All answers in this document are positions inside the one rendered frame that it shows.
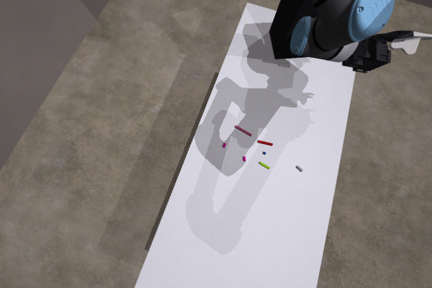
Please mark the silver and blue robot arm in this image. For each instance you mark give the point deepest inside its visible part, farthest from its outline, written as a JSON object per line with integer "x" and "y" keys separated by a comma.
{"x": 335, "y": 34}

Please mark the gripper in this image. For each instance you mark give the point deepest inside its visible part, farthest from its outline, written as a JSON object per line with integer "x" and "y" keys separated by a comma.
{"x": 374, "y": 53}

